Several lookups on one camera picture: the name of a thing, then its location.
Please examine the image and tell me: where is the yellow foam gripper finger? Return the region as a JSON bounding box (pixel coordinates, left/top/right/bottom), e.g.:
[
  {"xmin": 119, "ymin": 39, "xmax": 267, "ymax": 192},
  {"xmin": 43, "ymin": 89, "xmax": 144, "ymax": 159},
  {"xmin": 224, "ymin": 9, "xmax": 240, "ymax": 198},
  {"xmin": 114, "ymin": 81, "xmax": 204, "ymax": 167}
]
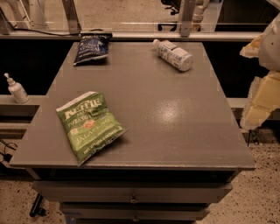
[
  {"xmin": 240, "ymin": 71, "xmax": 280, "ymax": 130},
  {"xmin": 240, "ymin": 34, "xmax": 263, "ymax": 59}
]

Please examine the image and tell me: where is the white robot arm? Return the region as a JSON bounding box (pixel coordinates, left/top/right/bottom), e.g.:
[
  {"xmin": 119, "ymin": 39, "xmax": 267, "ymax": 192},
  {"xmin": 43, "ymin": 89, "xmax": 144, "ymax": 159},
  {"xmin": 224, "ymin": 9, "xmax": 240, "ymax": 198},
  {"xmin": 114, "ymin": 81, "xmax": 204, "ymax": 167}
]
[{"xmin": 240, "ymin": 15, "xmax": 280, "ymax": 130}]

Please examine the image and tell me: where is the blue chip bag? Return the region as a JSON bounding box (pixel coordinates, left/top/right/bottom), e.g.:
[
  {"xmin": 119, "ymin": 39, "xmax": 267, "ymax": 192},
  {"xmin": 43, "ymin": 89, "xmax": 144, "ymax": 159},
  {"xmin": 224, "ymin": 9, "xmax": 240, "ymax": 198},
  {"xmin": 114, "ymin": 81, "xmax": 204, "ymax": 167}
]
[{"xmin": 73, "ymin": 33, "xmax": 112, "ymax": 66}]

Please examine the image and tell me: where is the green Kettle chip bag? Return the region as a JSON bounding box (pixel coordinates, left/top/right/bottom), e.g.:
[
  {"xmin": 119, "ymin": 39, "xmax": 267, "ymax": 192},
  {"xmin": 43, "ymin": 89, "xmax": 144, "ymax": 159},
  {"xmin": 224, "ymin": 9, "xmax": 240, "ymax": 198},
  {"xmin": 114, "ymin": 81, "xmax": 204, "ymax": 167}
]
[{"xmin": 56, "ymin": 91, "xmax": 126, "ymax": 165}]

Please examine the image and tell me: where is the white plastic bottle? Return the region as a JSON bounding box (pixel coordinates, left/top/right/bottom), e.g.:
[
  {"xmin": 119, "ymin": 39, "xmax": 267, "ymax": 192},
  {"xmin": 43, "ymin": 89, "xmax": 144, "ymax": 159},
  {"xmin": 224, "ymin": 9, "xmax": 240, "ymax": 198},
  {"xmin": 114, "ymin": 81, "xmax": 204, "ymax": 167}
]
[{"xmin": 153, "ymin": 39, "xmax": 193, "ymax": 72}]

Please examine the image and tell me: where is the grey drawer cabinet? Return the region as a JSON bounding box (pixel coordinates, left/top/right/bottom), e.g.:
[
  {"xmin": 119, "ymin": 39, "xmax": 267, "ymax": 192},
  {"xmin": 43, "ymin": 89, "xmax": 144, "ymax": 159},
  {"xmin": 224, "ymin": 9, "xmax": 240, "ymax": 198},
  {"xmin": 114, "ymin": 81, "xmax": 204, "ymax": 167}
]
[{"xmin": 11, "ymin": 42, "xmax": 255, "ymax": 224}]

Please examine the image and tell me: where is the upper drawer knob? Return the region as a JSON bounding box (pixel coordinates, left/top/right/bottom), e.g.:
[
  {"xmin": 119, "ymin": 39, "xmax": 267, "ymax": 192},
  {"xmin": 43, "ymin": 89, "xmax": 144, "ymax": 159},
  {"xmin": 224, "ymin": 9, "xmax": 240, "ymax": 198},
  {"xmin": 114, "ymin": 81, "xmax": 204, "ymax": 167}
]
[{"xmin": 129, "ymin": 195, "xmax": 139, "ymax": 204}]

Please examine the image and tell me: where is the drawer knob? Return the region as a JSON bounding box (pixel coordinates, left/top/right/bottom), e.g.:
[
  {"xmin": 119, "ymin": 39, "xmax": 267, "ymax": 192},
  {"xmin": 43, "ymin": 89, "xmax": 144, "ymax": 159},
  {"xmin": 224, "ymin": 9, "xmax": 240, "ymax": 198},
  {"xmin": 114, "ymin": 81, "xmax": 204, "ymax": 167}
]
[
  {"xmin": 132, "ymin": 215, "xmax": 139, "ymax": 222},
  {"xmin": 129, "ymin": 195, "xmax": 139, "ymax": 204}
]

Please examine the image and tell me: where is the lower drawer knob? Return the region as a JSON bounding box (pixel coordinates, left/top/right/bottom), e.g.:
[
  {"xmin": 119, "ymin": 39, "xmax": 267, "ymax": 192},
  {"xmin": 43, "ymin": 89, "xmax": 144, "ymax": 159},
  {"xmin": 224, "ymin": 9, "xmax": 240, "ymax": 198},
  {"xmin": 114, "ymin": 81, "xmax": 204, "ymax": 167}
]
[{"xmin": 132, "ymin": 215, "xmax": 139, "ymax": 222}]

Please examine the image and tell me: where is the white pump dispenser bottle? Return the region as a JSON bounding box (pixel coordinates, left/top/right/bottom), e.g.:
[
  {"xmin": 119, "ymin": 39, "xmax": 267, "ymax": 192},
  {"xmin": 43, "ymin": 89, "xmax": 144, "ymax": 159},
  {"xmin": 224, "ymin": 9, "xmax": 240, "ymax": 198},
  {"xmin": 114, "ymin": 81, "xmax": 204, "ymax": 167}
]
[{"xmin": 4, "ymin": 73, "xmax": 29, "ymax": 103}]

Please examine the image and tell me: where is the black caster leg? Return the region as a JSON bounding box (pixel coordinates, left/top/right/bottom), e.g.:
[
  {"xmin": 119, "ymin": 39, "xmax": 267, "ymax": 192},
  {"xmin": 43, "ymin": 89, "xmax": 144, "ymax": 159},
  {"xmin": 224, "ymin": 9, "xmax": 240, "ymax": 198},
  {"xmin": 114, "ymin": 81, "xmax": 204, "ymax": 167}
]
[{"xmin": 29, "ymin": 193, "xmax": 46, "ymax": 217}]

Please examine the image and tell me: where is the metal bracket right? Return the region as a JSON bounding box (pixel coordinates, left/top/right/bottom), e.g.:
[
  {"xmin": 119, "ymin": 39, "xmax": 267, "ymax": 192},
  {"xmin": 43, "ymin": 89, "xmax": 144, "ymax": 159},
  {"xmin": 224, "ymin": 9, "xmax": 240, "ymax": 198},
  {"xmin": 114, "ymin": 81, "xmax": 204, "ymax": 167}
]
[{"xmin": 178, "ymin": 0, "xmax": 195, "ymax": 37}]

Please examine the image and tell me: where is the metal bracket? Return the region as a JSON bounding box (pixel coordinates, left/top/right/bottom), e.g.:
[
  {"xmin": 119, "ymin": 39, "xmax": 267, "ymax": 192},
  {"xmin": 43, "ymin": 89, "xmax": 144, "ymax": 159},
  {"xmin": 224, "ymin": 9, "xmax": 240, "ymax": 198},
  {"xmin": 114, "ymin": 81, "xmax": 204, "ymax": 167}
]
[
  {"xmin": 178, "ymin": 0, "xmax": 195, "ymax": 37},
  {"xmin": 62, "ymin": 0, "xmax": 81, "ymax": 35}
]

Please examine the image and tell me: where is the metal bracket left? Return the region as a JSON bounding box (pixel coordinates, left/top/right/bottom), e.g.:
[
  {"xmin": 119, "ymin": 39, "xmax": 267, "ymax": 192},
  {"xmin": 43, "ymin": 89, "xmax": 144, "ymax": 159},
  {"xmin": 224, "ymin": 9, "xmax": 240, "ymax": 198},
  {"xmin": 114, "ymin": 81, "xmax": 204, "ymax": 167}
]
[{"xmin": 62, "ymin": 0, "xmax": 81, "ymax": 35}]

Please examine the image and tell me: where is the black cable on floor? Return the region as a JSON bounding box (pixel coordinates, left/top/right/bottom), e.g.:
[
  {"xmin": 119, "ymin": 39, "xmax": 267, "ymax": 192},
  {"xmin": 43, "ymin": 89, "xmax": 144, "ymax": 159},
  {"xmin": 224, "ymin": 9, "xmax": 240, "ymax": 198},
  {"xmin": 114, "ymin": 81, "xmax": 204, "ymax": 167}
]
[{"xmin": 0, "ymin": 137, "xmax": 18, "ymax": 164}]

